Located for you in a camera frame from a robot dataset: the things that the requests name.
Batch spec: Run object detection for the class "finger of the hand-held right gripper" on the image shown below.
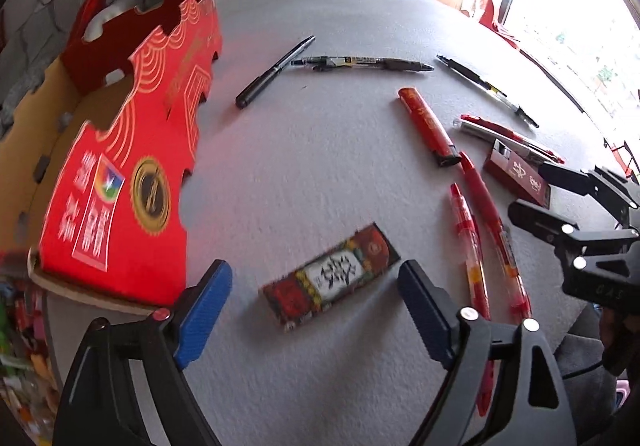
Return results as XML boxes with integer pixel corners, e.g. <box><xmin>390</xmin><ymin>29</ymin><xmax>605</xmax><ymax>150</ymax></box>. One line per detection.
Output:
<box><xmin>537</xmin><ymin>161</ymin><xmax>640</xmax><ymax>227</ymax></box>
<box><xmin>507</xmin><ymin>198</ymin><xmax>640</xmax><ymax>273</ymax></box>

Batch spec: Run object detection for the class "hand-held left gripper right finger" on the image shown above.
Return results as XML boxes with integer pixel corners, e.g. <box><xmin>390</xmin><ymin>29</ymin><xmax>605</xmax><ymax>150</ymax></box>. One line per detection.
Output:
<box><xmin>397</xmin><ymin>260</ymin><xmax>578</xmax><ymax>446</ymax></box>

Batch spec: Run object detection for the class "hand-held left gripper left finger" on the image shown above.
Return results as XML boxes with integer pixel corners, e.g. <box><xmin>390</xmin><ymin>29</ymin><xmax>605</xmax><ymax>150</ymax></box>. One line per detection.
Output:
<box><xmin>52</xmin><ymin>258</ymin><xmax>233</xmax><ymax>446</ymax></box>

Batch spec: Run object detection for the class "dark red cigarette box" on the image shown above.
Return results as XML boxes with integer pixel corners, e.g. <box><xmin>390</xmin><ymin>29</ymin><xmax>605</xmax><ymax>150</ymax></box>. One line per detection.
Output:
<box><xmin>483</xmin><ymin>138</ymin><xmax>552</xmax><ymax>208</ymax></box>

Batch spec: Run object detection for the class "red gel pen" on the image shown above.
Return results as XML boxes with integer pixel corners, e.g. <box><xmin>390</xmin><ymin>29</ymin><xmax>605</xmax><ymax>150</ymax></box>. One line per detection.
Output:
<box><xmin>475</xmin><ymin>360</ymin><xmax>496</xmax><ymax>418</ymax></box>
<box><xmin>460</xmin><ymin>114</ymin><xmax>566</xmax><ymax>165</ymax></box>
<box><xmin>449</xmin><ymin>183</ymin><xmax>492</xmax><ymax>322</ymax></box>
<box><xmin>459</xmin><ymin>151</ymin><xmax>533</xmax><ymax>319</ymax></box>

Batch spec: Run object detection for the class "patterned small box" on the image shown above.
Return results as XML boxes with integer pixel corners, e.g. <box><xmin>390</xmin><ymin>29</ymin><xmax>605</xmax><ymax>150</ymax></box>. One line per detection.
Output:
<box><xmin>258</xmin><ymin>222</ymin><xmax>402</xmax><ymax>331</ymax></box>

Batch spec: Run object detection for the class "red lighter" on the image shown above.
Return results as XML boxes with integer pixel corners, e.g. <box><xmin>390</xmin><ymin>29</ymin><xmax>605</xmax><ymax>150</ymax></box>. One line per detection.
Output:
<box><xmin>398</xmin><ymin>87</ymin><xmax>462</xmax><ymax>168</ymax></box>

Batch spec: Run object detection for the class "red cardboard box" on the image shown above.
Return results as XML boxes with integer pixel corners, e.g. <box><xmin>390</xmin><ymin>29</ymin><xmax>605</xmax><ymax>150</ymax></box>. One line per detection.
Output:
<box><xmin>0</xmin><ymin>0</ymin><xmax>223</xmax><ymax>312</ymax></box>

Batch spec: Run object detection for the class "black and clear pen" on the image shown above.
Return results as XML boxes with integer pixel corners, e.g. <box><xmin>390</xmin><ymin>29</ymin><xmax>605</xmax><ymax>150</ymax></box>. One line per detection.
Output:
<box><xmin>436</xmin><ymin>54</ymin><xmax>540</xmax><ymax>129</ymax></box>

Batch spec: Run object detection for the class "red paper decoration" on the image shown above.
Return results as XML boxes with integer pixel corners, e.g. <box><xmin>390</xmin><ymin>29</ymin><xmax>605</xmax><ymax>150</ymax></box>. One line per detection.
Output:
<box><xmin>477</xmin><ymin>0</ymin><xmax>523</xmax><ymax>49</ymax></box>

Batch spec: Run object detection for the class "window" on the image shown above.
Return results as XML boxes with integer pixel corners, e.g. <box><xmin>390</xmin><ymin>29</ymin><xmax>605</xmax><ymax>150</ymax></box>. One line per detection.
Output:
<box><xmin>450</xmin><ymin>0</ymin><xmax>640</xmax><ymax>147</ymax></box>

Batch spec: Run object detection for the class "pile of snack packets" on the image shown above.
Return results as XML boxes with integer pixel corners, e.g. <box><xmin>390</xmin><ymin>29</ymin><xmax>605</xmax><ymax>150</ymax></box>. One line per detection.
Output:
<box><xmin>0</xmin><ymin>251</ymin><xmax>61</xmax><ymax>446</ymax></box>

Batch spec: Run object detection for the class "black gel pen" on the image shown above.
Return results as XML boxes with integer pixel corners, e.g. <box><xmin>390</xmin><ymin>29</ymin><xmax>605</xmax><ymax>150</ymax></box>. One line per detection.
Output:
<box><xmin>291</xmin><ymin>55</ymin><xmax>435</xmax><ymax>74</ymax></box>

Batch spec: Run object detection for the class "black capped pen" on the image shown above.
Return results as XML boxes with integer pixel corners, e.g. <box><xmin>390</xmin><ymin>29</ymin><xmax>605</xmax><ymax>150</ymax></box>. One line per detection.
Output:
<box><xmin>235</xmin><ymin>35</ymin><xmax>317</xmax><ymax>110</ymax></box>

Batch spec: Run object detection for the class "grey striped blanket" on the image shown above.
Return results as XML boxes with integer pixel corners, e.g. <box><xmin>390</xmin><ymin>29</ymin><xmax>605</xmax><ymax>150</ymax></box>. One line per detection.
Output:
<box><xmin>0</xmin><ymin>0</ymin><xmax>146</xmax><ymax>127</ymax></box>

